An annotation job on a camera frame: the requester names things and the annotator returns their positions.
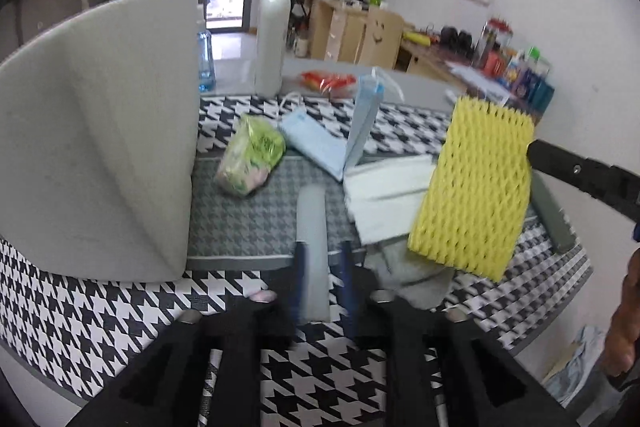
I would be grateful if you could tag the red snack packet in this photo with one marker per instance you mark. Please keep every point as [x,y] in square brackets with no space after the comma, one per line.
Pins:
[329,84]

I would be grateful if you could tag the person's right hand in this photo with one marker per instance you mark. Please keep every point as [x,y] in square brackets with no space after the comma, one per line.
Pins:
[620,350]

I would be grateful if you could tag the blue spray bottle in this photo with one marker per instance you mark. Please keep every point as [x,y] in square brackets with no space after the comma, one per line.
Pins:
[206,66]

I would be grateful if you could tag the white foam box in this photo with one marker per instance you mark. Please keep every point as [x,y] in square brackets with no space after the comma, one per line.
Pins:
[99,123]

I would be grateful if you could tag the white folded tissue paper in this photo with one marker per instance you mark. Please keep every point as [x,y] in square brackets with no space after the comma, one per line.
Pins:
[383,197]

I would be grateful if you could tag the grey sock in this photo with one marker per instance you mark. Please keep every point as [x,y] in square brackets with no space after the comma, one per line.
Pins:
[422,282]

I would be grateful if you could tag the black headphones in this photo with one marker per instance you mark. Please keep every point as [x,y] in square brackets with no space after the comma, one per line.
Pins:
[457,41]

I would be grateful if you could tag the white plastic tube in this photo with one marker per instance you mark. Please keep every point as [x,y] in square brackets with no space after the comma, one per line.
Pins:
[311,232]

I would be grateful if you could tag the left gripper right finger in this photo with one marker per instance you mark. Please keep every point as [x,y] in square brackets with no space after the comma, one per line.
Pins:
[441,368]

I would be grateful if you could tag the light blue face mask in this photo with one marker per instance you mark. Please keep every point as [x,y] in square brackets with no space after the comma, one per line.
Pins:
[309,137]

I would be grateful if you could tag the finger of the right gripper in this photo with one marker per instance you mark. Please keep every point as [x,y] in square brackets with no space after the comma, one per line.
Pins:
[615,186]

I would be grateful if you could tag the folded blue face mask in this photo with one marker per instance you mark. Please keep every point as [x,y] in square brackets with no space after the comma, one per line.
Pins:
[369,97]

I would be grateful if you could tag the printed paper sheet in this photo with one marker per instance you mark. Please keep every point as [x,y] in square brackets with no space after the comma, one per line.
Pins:
[476,79]

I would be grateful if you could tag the houndstooth table cloth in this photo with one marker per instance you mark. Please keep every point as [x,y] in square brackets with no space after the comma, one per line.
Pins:
[78,334]

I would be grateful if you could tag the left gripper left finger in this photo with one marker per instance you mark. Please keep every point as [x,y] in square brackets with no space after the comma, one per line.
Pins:
[164,384]

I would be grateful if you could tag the wooden desk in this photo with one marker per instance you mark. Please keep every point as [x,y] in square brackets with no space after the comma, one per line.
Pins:
[338,33]

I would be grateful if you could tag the yellow foam net sleeve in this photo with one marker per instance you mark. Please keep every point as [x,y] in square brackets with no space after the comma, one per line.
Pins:
[474,208]

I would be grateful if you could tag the white pump lotion bottle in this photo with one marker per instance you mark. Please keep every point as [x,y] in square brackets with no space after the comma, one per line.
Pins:
[272,30]

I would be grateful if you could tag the green floral tissue pack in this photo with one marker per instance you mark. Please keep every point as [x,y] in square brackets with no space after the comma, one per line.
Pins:
[252,153]

